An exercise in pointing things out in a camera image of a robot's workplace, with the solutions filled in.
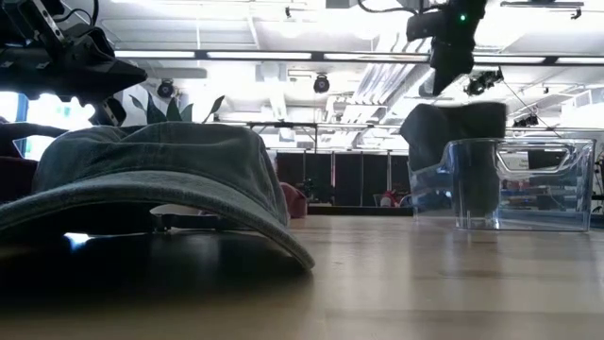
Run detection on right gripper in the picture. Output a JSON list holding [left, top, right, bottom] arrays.
[[406, 0, 489, 97]]

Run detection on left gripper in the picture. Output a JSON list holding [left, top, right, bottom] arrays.
[[0, 23, 149, 128]]

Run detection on grey-green denim cap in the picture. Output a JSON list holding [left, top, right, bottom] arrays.
[[0, 121, 316, 271]]

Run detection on dark grey cap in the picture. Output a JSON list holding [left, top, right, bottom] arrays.
[[399, 101, 509, 219]]

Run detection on black ceiling spotlight cluster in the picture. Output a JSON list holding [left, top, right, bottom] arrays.
[[462, 68, 505, 97]]

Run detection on green leafy plant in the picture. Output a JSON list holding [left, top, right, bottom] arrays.
[[128, 91, 227, 126]]

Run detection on dark red rounded object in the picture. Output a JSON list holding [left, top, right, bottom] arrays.
[[0, 157, 40, 205]]

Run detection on dark partition panels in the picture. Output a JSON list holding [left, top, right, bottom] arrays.
[[276, 149, 411, 207]]

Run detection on clear plastic bin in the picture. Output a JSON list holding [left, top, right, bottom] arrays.
[[408, 137, 597, 233]]

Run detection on black cable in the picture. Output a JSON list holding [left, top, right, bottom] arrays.
[[356, 0, 417, 15]]

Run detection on long ceiling light rail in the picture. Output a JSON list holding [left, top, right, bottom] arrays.
[[112, 48, 604, 66]]

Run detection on black frame background table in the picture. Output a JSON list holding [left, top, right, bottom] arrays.
[[244, 120, 331, 153]]

